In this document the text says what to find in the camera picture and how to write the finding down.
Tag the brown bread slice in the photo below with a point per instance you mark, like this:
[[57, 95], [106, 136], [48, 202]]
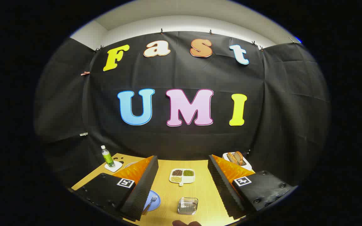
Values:
[[231, 158], [239, 158]]

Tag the copper cloth clip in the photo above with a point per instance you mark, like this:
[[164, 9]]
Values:
[[85, 73]]

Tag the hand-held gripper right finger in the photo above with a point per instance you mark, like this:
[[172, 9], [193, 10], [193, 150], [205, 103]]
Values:
[[223, 188]]

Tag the pile of green mung beans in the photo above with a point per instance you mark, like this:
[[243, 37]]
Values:
[[188, 173]]

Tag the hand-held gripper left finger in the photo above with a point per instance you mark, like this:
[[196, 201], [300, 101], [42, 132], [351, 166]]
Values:
[[143, 188]]

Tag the oval beige food plate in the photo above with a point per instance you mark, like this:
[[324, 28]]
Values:
[[130, 164]]

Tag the pile of dark red beans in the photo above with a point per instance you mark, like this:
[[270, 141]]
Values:
[[177, 172]]

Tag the white toaster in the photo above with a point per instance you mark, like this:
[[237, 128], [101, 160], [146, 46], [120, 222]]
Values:
[[247, 164]]

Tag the pile of yellow soybeans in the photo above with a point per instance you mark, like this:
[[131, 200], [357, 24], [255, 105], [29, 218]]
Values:
[[176, 179]]

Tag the white divided dish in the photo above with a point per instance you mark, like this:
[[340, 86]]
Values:
[[189, 179]]

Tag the green drink bottle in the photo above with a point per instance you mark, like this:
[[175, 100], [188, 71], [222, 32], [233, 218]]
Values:
[[108, 158]]

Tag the black backdrop cloth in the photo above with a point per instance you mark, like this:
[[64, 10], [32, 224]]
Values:
[[181, 75]]

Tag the white square coaster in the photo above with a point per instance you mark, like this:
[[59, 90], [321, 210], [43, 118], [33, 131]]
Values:
[[118, 165]]

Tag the blue round plate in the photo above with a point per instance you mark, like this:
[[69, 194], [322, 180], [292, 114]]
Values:
[[156, 205]]

